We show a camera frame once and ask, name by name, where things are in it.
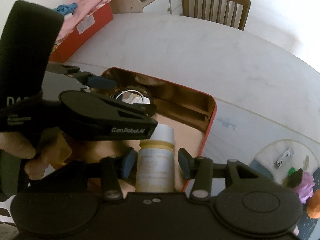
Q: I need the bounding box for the white sideboard cabinet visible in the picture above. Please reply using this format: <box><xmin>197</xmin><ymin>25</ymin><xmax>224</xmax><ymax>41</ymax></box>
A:
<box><xmin>110</xmin><ymin>0</ymin><xmax>183</xmax><ymax>16</ymax></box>

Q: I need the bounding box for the silver round compact mirror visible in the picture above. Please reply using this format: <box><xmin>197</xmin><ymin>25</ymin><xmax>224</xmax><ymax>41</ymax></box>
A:
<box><xmin>113</xmin><ymin>89</ymin><xmax>151</xmax><ymax>105</ymax></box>

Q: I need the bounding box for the purple plush toy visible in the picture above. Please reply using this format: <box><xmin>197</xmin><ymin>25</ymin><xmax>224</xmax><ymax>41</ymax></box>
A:
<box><xmin>293</xmin><ymin>171</ymin><xmax>316</xmax><ymax>204</ymax></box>

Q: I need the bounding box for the orange fruit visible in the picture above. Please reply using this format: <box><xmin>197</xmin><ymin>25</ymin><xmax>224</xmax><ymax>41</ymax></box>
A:
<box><xmin>306</xmin><ymin>190</ymin><xmax>320</xmax><ymax>219</ymax></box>

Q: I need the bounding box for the person's left hand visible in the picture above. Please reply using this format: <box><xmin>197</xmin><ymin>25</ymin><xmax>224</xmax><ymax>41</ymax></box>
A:
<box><xmin>1</xmin><ymin>132</ymin><xmax>72</xmax><ymax>180</ymax></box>

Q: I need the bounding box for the blue cloth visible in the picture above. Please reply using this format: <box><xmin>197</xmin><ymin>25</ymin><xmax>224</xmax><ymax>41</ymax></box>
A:
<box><xmin>53</xmin><ymin>3</ymin><xmax>78</xmax><ymax>16</ymax></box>

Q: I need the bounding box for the pink cloth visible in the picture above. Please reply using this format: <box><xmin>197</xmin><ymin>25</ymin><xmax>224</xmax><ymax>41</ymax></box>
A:
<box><xmin>56</xmin><ymin>0</ymin><xmax>112</xmax><ymax>42</ymax></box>

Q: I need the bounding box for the silver nail clipper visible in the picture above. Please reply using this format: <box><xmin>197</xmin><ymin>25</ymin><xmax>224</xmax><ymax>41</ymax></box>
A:
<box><xmin>274</xmin><ymin>148</ymin><xmax>294</xmax><ymax>168</ymax></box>

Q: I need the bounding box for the white cylindrical bottle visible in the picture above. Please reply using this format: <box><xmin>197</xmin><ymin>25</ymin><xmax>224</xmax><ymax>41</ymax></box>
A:
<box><xmin>135</xmin><ymin>124</ymin><xmax>175</xmax><ymax>193</ymax></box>

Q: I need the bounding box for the wooden chair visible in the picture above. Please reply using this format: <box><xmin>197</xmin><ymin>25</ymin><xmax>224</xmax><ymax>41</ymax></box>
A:
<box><xmin>182</xmin><ymin>0</ymin><xmax>251</xmax><ymax>30</ymax></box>

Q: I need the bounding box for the red cardboard box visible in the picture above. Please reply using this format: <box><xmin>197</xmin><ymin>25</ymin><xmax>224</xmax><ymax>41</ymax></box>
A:
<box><xmin>49</xmin><ymin>3</ymin><xmax>113</xmax><ymax>63</ymax></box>

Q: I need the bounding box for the round decorated placemat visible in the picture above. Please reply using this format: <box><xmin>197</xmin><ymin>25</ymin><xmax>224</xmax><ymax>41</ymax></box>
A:
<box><xmin>249</xmin><ymin>139</ymin><xmax>319</xmax><ymax>239</ymax></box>

